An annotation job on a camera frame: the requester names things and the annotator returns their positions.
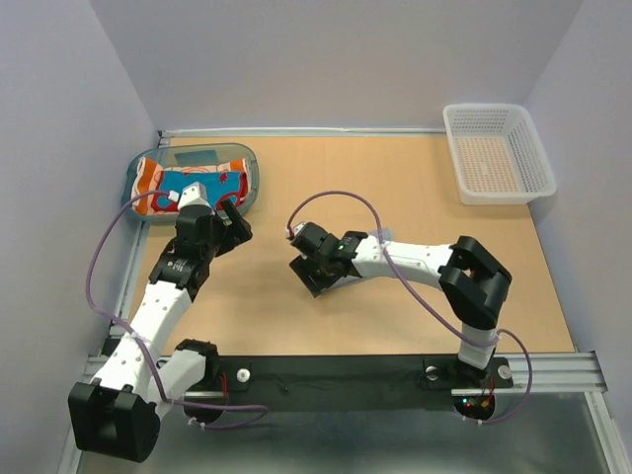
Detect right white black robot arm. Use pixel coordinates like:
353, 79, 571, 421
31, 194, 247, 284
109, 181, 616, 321
286, 222, 513, 385

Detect grey cloth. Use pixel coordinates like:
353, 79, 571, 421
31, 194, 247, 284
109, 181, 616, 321
338, 228, 395, 286

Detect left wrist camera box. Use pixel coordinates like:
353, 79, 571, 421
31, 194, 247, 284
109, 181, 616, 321
178, 182, 210, 211

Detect red and blue cloth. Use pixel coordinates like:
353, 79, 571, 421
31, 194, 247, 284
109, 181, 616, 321
152, 170, 249, 210

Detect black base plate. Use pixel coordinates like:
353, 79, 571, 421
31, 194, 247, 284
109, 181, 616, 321
185, 355, 514, 412

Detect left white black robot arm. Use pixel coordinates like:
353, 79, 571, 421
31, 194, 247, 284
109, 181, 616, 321
68, 198, 252, 462

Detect aluminium frame rail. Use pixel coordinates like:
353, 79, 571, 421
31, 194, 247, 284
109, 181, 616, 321
78, 351, 607, 396

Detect teal translucent plastic tub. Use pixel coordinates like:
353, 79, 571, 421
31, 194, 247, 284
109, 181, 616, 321
121, 143, 261, 214

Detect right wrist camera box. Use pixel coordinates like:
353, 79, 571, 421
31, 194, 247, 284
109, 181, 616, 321
285, 221, 306, 241

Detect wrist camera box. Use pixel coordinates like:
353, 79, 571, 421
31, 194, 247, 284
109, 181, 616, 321
285, 221, 306, 241
178, 182, 210, 211

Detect white perforated plastic basket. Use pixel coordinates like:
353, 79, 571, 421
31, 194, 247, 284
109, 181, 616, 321
442, 104, 557, 205

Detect orange and white towel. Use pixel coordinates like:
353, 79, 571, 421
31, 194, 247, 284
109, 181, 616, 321
129, 156, 256, 208

